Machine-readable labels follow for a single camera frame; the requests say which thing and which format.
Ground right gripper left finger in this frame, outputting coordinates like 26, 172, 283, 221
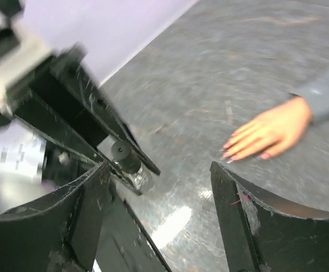
0, 163, 110, 271

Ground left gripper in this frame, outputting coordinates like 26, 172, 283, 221
0, 21, 160, 196

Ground grey shirt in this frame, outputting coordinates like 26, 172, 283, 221
291, 69, 329, 123

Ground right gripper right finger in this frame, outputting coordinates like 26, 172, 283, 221
210, 161, 329, 272

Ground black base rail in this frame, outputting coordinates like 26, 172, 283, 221
93, 197, 170, 272

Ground nail polish bottle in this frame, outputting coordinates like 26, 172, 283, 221
111, 141, 153, 193

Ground mannequin hand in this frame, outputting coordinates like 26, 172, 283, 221
223, 96, 312, 161

